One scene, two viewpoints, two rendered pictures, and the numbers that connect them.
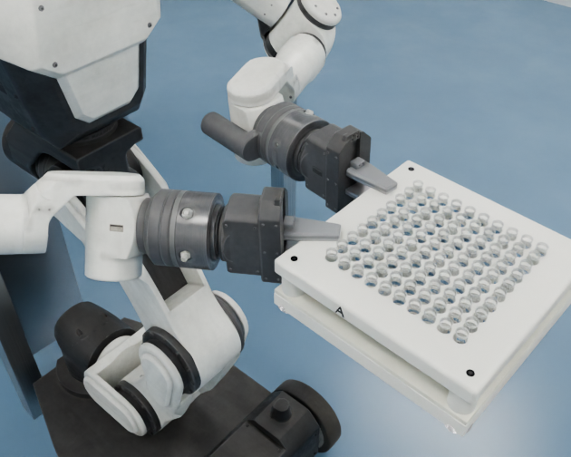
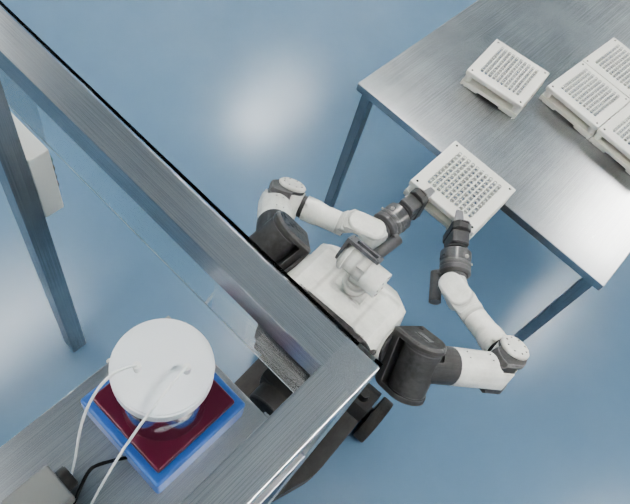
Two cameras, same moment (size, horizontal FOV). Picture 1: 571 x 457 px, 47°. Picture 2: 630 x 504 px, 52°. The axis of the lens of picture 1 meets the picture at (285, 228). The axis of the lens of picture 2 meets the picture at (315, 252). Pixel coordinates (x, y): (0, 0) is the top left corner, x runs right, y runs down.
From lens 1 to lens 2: 1.89 m
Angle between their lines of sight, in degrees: 64
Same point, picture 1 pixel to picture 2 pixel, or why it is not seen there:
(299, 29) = (300, 202)
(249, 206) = (462, 234)
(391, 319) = (494, 203)
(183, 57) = not seen: outside the picture
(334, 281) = (480, 216)
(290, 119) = (400, 215)
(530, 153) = not seen: outside the picture
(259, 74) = (369, 222)
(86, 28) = not seen: hidden behind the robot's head
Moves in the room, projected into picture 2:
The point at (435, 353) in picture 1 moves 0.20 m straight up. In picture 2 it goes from (504, 195) to (535, 155)
